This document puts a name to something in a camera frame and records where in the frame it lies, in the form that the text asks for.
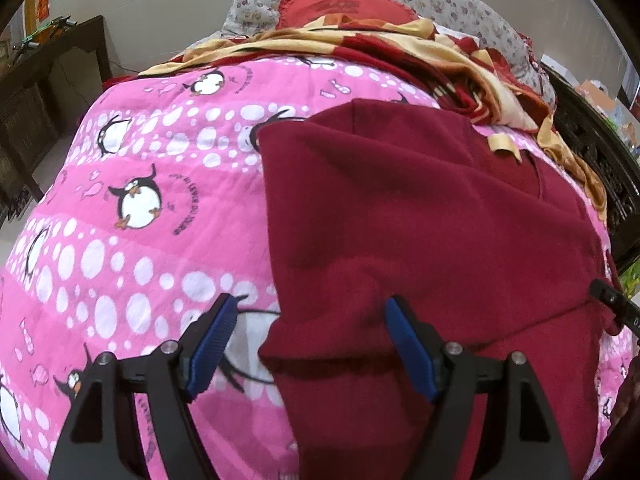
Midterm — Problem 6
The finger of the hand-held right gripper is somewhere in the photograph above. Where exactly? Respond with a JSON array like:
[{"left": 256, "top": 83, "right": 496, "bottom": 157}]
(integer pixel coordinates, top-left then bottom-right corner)
[{"left": 589, "top": 279, "right": 640, "bottom": 346}]

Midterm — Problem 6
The dark wooden table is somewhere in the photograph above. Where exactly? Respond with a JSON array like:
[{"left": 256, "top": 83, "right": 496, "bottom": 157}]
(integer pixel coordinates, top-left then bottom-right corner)
[{"left": 0, "top": 15, "right": 113, "bottom": 221}]

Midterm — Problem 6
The dark carved wooden bed frame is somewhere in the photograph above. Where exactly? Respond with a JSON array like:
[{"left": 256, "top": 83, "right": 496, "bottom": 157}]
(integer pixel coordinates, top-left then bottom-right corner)
[{"left": 542, "top": 62, "right": 640, "bottom": 271}]

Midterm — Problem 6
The maroon sweater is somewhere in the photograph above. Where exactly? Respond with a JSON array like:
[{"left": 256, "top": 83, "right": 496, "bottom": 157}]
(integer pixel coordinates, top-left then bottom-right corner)
[{"left": 255, "top": 99, "right": 623, "bottom": 480}]

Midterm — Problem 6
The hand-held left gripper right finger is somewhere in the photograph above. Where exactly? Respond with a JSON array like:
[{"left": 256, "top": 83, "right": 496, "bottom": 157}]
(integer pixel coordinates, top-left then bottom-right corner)
[{"left": 384, "top": 295, "right": 573, "bottom": 480}]

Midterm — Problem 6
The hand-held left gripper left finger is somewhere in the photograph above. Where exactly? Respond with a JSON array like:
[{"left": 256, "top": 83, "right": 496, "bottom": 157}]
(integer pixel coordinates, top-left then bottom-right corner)
[{"left": 47, "top": 292, "right": 240, "bottom": 480}]

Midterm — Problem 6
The red heart-shaped pillow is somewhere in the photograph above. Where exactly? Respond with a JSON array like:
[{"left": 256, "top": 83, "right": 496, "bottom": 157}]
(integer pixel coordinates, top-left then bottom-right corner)
[{"left": 276, "top": 0, "right": 418, "bottom": 31}]

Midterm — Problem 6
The pink penguin print quilt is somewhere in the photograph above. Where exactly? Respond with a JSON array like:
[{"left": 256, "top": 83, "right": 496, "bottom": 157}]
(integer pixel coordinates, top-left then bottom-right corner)
[{"left": 0, "top": 55, "right": 640, "bottom": 480}]

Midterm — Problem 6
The red and yellow blanket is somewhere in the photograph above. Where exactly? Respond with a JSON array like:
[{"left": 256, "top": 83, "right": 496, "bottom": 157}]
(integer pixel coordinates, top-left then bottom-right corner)
[{"left": 102, "top": 12, "right": 608, "bottom": 226}]

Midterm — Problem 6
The pile of tabletop clutter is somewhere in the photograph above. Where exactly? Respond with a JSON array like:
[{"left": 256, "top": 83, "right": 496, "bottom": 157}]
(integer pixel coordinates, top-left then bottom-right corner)
[{"left": 12, "top": 16, "right": 78, "bottom": 53}]

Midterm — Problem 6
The pile of bedside clutter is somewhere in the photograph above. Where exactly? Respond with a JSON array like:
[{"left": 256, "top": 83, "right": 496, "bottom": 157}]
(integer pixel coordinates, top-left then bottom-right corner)
[{"left": 575, "top": 77, "right": 640, "bottom": 156}]

